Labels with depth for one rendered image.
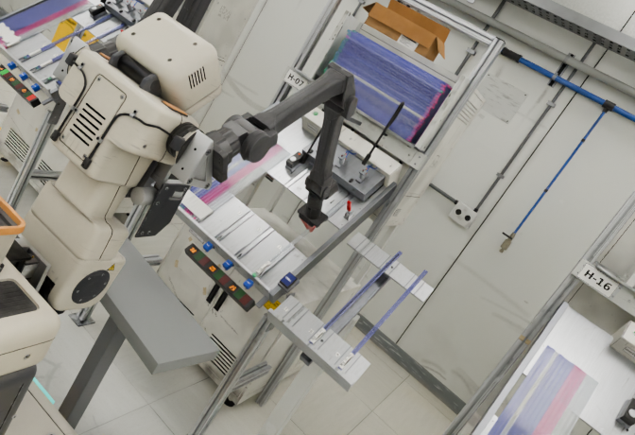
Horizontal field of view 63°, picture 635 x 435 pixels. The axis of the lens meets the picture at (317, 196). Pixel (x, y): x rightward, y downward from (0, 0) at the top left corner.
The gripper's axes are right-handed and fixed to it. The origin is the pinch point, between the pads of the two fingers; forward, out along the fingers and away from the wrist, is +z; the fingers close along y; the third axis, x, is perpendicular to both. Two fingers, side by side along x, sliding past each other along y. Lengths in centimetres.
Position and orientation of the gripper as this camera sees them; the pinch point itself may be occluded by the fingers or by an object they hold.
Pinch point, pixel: (310, 229)
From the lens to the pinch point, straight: 196.2
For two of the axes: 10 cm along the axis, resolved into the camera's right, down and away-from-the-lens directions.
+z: -1.2, 6.6, 7.4
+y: -7.4, -5.6, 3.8
